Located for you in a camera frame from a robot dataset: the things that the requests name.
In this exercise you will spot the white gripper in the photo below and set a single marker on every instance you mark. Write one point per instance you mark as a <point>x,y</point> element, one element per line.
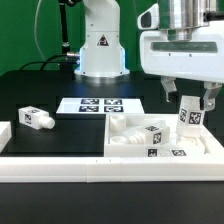
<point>184,40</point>

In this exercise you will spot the white square tabletop tray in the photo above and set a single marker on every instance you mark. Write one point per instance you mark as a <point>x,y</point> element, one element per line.
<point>177,146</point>

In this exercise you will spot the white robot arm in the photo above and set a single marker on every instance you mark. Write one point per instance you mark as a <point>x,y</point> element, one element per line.
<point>102,56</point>

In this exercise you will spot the white U-shaped fence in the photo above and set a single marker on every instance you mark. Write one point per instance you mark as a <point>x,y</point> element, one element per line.
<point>68,153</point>

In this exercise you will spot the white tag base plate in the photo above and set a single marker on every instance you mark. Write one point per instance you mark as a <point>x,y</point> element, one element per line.
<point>99,106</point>

